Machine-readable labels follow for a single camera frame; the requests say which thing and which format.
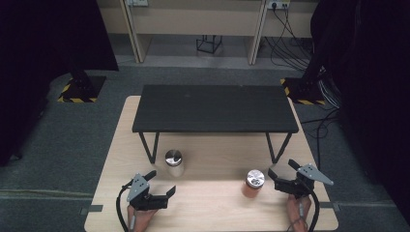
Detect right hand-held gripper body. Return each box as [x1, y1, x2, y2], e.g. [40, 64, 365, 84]
[274, 163, 335, 198]

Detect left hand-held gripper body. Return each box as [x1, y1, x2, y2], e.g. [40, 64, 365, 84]
[126, 173, 169, 212]

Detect glass shaker jar orange powder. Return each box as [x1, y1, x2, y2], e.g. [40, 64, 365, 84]
[242, 169, 266, 199]

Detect glass shaker jar white powder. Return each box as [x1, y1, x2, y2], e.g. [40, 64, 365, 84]
[164, 149, 186, 179]

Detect black raised shelf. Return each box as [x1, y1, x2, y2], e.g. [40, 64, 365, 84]
[132, 84, 300, 165]

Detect person's left hand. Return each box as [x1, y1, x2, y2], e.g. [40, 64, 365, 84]
[127, 204, 160, 232]

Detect person's right hand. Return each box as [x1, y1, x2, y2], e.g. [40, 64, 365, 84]
[287, 193, 313, 232]

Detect grey floor tape strip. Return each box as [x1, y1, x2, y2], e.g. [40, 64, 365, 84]
[79, 204, 104, 216]
[318, 200, 341, 213]

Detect black stand base striped tape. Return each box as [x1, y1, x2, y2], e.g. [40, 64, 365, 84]
[279, 76, 327, 106]
[56, 74, 107, 104]

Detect dark curtain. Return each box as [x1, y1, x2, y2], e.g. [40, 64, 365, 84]
[303, 0, 410, 224]
[0, 0, 120, 167]

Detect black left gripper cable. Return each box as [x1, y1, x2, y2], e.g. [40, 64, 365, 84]
[116, 179, 135, 232]

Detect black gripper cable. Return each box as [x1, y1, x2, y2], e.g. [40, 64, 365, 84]
[299, 180, 321, 232]
[116, 179, 135, 232]

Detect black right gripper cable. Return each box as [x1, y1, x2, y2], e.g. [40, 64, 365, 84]
[299, 180, 321, 232]

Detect black floor cables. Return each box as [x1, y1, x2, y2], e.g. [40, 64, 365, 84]
[300, 78, 342, 170]

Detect bundle of black cables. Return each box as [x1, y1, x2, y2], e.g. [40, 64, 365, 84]
[263, 4, 314, 73]

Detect black wire stand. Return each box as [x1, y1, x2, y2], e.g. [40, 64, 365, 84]
[195, 34, 223, 55]

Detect beige desk frame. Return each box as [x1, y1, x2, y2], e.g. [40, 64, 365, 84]
[96, 0, 321, 66]

